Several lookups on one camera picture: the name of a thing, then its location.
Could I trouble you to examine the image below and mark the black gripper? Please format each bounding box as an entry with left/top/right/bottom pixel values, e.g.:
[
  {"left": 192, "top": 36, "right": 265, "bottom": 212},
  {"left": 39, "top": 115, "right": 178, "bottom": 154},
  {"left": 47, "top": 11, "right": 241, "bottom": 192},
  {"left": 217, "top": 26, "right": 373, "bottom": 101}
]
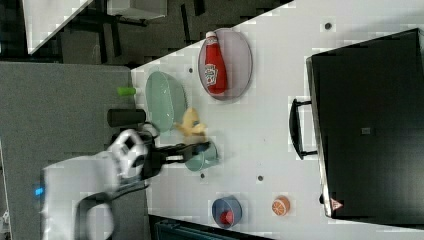
[{"left": 139, "top": 131, "right": 210, "bottom": 180}]

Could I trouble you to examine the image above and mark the plush peeled banana toy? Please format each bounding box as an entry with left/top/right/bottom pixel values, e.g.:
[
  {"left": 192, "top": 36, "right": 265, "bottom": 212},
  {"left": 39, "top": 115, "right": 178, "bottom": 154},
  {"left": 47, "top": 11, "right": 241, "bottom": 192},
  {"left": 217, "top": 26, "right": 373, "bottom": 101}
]
[{"left": 174, "top": 107, "right": 207, "bottom": 137}]

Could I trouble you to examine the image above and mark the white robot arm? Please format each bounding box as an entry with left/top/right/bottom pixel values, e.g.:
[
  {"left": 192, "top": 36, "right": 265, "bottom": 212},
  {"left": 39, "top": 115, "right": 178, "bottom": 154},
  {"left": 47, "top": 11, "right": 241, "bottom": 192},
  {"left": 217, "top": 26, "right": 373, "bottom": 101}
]
[{"left": 37, "top": 129, "right": 211, "bottom": 240}]

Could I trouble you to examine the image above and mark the green metal mug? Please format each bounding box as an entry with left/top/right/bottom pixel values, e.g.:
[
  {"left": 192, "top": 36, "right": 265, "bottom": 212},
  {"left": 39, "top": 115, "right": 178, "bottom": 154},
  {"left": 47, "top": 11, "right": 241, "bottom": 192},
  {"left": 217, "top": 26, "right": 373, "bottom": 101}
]
[{"left": 185, "top": 142, "right": 219, "bottom": 172}]

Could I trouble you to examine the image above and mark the green perforated colander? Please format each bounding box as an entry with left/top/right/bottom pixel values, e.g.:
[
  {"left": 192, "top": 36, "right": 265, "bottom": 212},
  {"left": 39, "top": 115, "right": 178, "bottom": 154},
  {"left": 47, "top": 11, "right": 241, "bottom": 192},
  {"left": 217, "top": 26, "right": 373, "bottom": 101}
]
[{"left": 145, "top": 71, "right": 187, "bottom": 132}]

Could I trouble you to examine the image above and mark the blue bowl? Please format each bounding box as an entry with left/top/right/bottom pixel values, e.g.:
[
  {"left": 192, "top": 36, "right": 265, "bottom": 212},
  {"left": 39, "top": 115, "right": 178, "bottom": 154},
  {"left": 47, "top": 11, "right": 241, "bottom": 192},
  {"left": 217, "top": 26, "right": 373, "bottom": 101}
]
[{"left": 212, "top": 196, "right": 243, "bottom": 229}]

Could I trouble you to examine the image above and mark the red ketchup bottle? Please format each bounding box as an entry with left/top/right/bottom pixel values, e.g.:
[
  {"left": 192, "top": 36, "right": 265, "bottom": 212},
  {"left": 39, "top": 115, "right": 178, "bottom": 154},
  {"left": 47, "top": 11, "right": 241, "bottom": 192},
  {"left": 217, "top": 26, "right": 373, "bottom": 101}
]
[{"left": 204, "top": 31, "right": 227, "bottom": 94}]

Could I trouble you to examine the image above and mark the red strawberry toy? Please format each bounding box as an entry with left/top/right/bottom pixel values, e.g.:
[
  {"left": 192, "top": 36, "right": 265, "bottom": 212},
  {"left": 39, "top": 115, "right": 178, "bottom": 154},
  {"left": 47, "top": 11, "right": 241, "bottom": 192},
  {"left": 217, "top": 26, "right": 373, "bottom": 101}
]
[{"left": 219, "top": 210, "right": 234, "bottom": 225}]

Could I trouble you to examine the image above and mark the green cylinder bottle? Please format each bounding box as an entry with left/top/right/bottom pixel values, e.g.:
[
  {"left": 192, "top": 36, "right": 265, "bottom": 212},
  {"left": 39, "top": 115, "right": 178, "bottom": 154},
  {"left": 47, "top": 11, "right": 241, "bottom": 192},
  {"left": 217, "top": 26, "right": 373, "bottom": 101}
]
[{"left": 117, "top": 87, "right": 137, "bottom": 96}]

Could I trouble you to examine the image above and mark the grey oval plate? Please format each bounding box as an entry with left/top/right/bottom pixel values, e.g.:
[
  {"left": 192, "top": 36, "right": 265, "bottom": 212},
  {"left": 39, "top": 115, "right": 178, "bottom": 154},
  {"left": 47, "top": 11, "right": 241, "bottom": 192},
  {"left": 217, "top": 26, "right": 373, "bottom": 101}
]
[{"left": 198, "top": 28, "right": 253, "bottom": 101}]

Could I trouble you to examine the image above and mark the orange slice toy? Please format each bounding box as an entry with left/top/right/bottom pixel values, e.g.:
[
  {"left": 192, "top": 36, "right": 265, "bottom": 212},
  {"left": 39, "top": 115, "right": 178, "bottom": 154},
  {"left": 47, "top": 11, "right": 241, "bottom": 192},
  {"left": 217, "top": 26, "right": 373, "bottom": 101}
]
[{"left": 272, "top": 196, "right": 290, "bottom": 216}]

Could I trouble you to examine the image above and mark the black toaster oven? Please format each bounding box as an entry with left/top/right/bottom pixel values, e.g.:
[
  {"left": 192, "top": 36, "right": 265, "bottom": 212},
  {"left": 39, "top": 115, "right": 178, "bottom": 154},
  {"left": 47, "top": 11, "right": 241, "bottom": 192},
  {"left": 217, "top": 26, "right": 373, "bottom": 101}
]
[{"left": 305, "top": 28, "right": 424, "bottom": 229}]

